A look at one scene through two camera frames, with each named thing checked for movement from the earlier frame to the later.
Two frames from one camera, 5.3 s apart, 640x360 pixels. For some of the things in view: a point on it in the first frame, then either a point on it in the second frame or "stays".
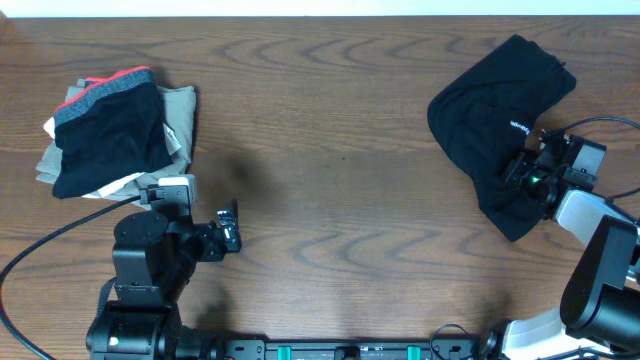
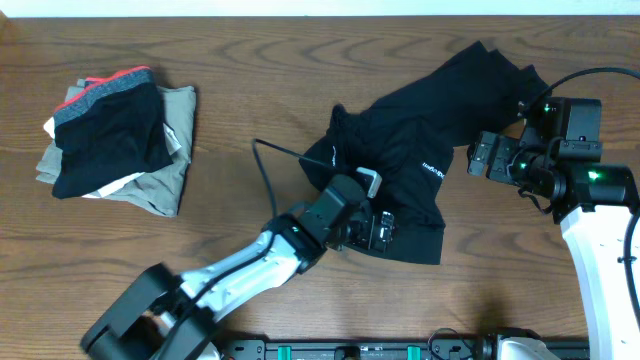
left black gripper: x=213 y=250 to x=385 y=236
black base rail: x=438 y=350 stays
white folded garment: x=172 y=144 stays
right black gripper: x=515 y=170 to x=478 y=154
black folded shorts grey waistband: x=112 y=128 stays
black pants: x=482 y=122 to x=402 y=144
